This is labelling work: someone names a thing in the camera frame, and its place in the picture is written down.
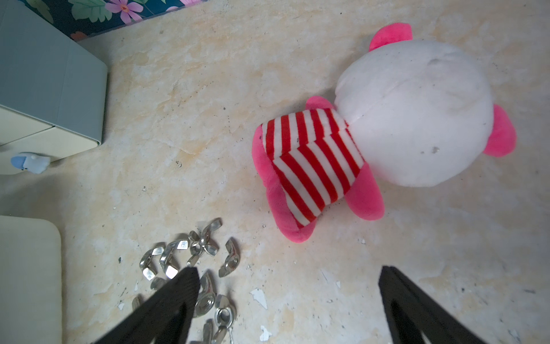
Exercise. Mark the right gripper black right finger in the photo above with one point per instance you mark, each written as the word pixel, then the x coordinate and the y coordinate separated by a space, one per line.
pixel 414 317

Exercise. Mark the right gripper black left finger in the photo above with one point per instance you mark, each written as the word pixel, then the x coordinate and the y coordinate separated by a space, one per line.
pixel 163 318

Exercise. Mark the silver wing nut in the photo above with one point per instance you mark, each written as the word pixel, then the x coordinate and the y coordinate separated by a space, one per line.
pixel 212 334
pixel 232 260
pixel 206 297
pixel 147 262
pixel 195 248
pixel 167 263
pixel 206 243
pixel 157 283
pixel 137 302
pixel 225 312

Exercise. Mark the white storage tray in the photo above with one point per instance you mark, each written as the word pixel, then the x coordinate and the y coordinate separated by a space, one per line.
pixel 31 281

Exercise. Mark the pale blue drawer box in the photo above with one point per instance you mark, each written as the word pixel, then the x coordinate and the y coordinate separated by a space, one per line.
pixel 53 93

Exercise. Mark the pink white striped plush toy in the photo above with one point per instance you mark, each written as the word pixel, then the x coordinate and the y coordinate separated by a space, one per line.
pixel 414 113

